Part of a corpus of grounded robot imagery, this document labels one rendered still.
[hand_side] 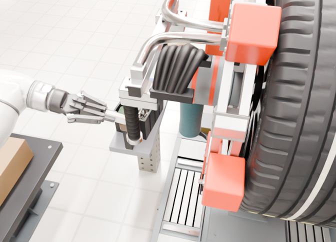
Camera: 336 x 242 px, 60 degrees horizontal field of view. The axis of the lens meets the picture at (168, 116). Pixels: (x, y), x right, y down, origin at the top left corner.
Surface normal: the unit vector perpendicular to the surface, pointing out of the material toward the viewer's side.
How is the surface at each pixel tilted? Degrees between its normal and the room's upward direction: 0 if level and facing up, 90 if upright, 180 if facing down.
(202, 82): 56
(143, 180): 0
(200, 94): 86
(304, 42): 36
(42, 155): 0
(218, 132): 90
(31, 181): 0
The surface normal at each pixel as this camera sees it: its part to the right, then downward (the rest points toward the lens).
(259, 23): -0.12, -0.15
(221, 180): 0.00, -0.68
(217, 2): -0.22, 0.71
